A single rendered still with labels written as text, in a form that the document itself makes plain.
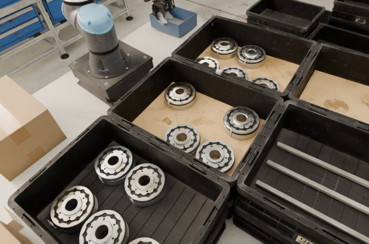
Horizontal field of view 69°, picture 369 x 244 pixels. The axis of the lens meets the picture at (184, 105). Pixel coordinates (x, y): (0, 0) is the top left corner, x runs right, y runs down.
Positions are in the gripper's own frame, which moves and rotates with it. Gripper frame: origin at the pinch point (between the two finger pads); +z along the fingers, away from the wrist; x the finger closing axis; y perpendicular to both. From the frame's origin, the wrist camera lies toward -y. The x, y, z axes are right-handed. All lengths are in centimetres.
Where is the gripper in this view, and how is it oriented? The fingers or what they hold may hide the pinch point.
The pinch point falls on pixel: (163, 22)
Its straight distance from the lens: 143.5
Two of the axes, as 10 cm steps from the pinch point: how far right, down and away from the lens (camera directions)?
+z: 1.7, 6.0, 7.9
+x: 6.5, -6.7, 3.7
